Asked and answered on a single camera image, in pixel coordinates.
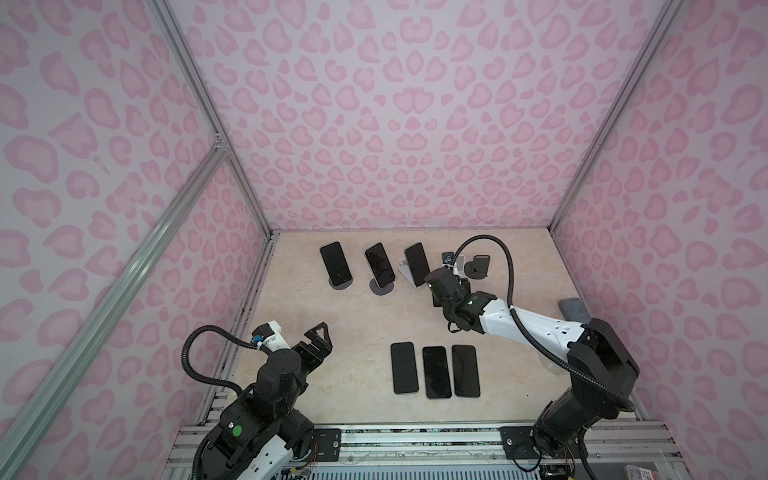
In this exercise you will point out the black stand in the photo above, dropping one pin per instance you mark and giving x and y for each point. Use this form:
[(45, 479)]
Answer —
[(478, 267)]

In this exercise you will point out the grey felt pad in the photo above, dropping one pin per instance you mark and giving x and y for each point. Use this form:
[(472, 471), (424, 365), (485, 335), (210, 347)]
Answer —
[(574, 310)]

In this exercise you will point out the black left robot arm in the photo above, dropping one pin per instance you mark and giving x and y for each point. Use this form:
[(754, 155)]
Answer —
[(261, 435)]

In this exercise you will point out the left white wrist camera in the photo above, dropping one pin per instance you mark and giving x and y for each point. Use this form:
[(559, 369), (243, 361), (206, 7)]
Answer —
[(268, 338)]

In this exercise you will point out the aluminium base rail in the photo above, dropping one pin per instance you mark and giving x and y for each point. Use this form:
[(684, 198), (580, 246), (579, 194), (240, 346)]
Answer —
[(378, 432)]

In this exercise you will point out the purple edged black phone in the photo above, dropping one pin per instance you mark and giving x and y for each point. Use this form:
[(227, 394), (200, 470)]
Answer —
[(465, 371)]

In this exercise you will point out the grey round stand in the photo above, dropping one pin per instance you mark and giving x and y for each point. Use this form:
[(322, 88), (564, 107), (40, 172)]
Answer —
[(340, 286), (378, 290)]

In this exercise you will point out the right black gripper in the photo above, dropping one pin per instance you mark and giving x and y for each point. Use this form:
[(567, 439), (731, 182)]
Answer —
[(441, 282)]

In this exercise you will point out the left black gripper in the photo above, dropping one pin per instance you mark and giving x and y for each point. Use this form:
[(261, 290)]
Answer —
[(308, 348)]

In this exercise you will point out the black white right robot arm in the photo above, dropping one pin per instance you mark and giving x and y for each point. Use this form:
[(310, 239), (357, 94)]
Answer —
[(602, 371)]

